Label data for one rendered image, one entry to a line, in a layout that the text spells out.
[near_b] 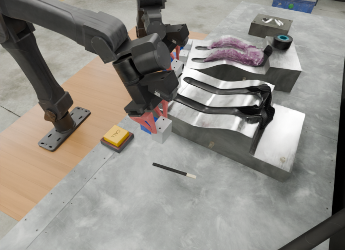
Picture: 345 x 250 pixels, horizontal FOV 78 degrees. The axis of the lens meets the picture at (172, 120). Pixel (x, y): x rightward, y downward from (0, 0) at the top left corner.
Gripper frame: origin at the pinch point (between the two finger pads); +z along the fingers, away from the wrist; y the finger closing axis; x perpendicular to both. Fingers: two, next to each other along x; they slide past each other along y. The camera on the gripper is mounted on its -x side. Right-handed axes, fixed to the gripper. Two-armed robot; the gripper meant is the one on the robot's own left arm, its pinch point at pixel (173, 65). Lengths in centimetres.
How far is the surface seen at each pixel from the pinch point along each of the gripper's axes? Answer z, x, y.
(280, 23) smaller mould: 30, -15, 75
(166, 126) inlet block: -2.0, -16.3, -27.0
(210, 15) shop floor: 104, 138, 251
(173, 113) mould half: 5.3, -9.2, -17.7
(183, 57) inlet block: 7.4, 7.3, 14.3
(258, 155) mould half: 17.3, -35.1, -17.7
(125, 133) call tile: 3.8, 2.5, -30.5
